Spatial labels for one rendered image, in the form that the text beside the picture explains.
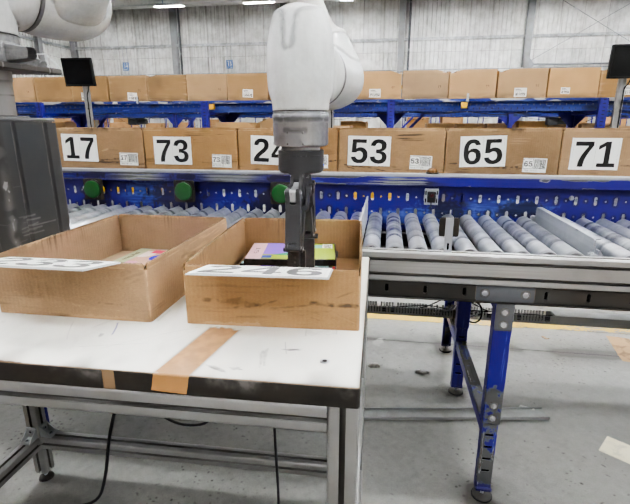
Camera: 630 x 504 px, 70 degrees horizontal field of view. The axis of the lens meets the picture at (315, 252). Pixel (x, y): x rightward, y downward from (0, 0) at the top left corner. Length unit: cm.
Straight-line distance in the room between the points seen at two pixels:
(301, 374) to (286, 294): 15
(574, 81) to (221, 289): 619
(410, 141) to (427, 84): 457
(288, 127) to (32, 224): 64
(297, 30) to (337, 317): 43
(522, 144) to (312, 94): 120
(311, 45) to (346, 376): 47
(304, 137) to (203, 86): 608
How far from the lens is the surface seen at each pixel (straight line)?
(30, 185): 114
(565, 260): 127
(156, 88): 707
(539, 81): 653
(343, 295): 70
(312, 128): 72
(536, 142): 182
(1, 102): 116
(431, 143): 175
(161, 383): 65
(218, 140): 187
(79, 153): 216
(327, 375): 61
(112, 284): 80
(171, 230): 116
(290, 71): 71
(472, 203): 177
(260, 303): 72
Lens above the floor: 106
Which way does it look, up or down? 16 degrees down
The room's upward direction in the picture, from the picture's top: straight up
